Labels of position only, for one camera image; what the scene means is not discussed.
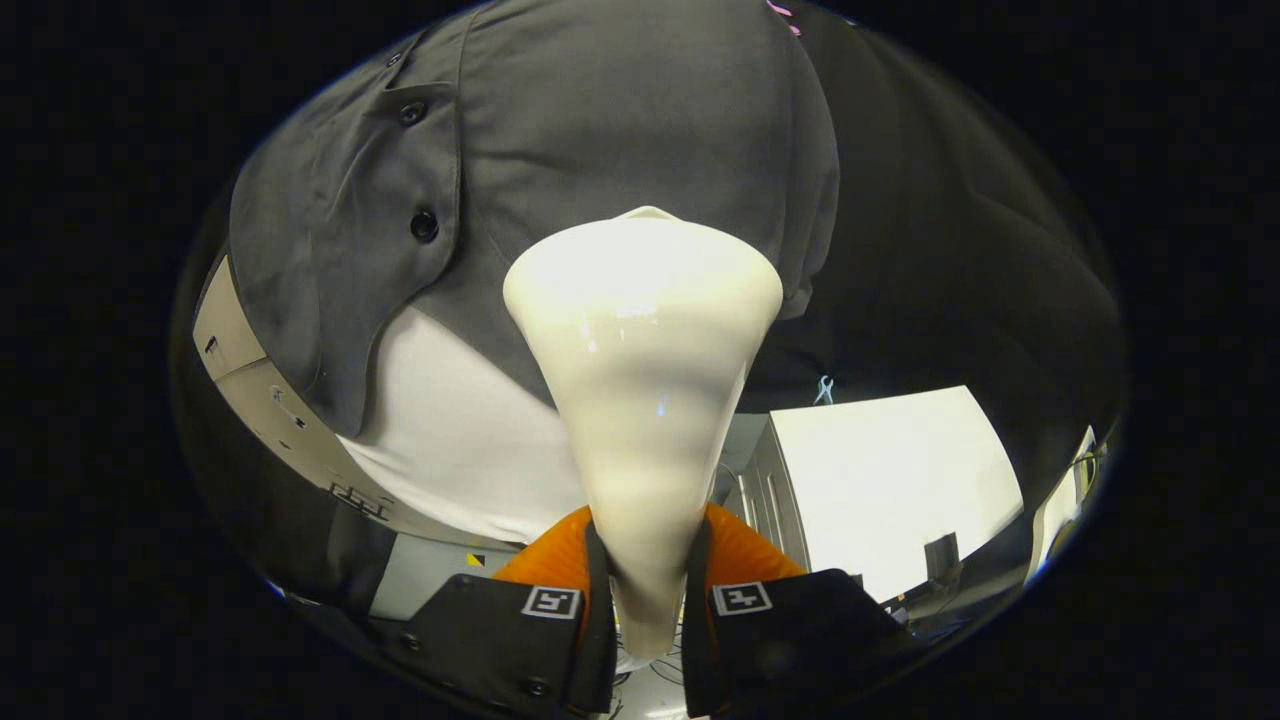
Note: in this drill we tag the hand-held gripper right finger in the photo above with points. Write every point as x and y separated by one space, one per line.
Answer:
697 640

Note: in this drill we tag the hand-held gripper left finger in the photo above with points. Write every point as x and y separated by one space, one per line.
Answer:
598 640

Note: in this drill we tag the white garment steamer head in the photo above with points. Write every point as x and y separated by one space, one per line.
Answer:
645 380

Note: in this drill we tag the dark grey button shirt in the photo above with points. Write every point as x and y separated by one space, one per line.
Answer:
620 120

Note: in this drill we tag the white mannequin torso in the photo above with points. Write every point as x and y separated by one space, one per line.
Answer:
450 440

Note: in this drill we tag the white top side cabinet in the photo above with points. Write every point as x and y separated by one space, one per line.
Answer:
890 470

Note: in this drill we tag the small black block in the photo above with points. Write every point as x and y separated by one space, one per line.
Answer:
942 557

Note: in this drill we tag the light blue clip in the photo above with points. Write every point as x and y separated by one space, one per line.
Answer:
823 389

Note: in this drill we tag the grey cabinet with dark top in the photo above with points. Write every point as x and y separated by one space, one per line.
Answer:
270 400

